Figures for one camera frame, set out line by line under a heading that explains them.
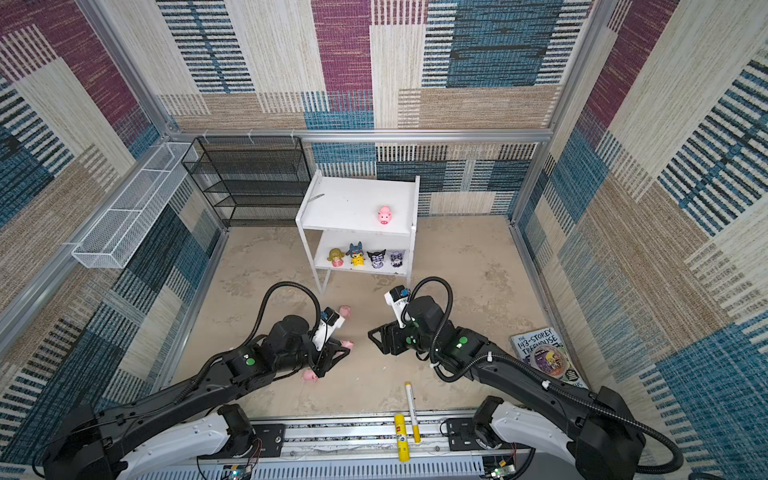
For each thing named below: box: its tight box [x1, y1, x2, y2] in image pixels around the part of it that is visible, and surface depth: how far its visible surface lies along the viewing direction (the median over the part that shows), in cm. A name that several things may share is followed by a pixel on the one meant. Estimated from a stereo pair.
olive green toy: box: [327, 248, 345, 262], surface depth 87 cm
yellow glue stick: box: [394, 413, 411, 462], surface depth 74 cm
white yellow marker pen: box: [405, 382, 421, 444], surface depth 79 cm
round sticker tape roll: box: [530, 344, 569, 378], surface depth 85 cm
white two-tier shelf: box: [295, 170, 420, 295], surface depth 82 cm
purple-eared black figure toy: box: [390, 252, 403, 267], surface depth 85 cm
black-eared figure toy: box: [366, 249, 387, 269], surface depth 85 cm
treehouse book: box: [509, 327, 589, 390], surface depth 89 cm
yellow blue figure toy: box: [345, 241, 365, 267], surface depth 86 cm
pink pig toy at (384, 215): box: [378, 205, 393, 225], surface depth 75 cm
